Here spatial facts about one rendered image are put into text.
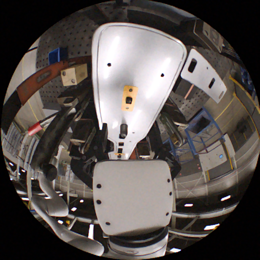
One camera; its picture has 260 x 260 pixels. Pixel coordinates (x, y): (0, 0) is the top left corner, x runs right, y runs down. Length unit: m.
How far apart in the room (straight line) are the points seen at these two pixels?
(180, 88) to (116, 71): 0.20
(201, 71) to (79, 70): 0.30
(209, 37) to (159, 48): 0.13
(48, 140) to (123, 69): 0.21
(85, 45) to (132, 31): 0.39
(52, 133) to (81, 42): 0.51
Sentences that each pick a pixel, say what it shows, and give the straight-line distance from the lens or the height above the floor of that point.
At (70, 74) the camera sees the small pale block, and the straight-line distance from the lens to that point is 0.16.
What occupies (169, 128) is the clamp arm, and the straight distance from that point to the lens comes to 0.28.
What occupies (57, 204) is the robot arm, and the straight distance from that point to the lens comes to 0.52.
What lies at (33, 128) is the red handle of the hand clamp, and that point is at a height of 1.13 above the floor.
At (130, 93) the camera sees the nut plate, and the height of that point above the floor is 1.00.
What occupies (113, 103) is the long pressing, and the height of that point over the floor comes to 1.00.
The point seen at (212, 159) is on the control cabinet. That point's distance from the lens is 8.09.
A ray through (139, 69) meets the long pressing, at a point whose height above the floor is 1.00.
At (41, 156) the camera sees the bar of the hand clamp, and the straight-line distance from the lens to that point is 0.16.
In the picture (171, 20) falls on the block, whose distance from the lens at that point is 0.25.
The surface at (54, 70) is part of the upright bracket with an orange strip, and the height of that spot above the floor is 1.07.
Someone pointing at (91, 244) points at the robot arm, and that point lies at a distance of 0.28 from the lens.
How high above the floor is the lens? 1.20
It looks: 37 degrees down
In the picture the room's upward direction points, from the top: 176 degrees clockwise
